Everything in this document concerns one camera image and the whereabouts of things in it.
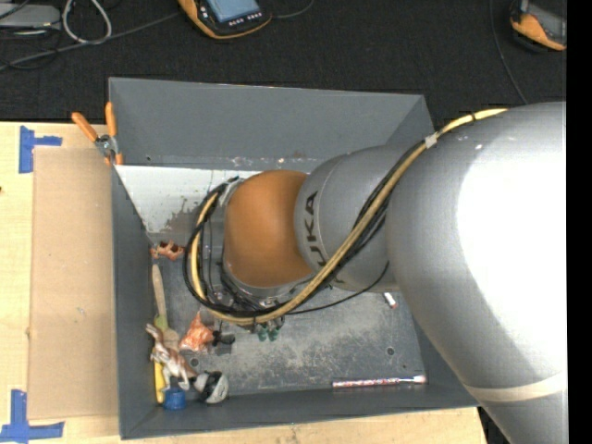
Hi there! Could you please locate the orange and white crumpled wrapper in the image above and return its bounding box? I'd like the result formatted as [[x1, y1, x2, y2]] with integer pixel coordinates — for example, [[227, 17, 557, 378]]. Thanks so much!
[[179, 311, 216, 353]]

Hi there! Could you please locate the white and brown toy dinosaur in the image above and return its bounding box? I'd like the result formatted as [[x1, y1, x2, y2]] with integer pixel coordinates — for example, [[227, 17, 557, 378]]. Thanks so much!
[[145, 323, 199, 391]]

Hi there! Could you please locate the orange toy crab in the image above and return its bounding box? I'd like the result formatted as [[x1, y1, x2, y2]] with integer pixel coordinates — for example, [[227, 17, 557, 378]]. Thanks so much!
[[150, 240, 186, 262]]

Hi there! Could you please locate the speckled pen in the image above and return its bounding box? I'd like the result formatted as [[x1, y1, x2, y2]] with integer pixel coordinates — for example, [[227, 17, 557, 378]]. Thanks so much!
[[331, 375, 427, 389]]

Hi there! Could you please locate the blue bottle cap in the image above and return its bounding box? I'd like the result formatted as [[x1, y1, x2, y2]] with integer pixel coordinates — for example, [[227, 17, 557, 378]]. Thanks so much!
[[162, 388, 188, 412]]

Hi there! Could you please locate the yellow stick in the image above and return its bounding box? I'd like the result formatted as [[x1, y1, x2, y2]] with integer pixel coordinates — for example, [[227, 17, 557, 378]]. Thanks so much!
[[153, 361, 167, 405]]

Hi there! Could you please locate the brown cardboard board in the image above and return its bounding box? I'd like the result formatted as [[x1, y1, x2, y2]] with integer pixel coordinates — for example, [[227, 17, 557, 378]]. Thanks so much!
[[26, 145, 119, 421]]

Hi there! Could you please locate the grey metal bin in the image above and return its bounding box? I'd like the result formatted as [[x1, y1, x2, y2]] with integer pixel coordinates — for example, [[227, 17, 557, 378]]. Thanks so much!
[[106, 77, 480, 440]]

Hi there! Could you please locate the wooden handled brush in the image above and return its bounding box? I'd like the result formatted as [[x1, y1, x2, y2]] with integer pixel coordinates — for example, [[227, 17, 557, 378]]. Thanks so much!
[[151, 263, 179, 349]]

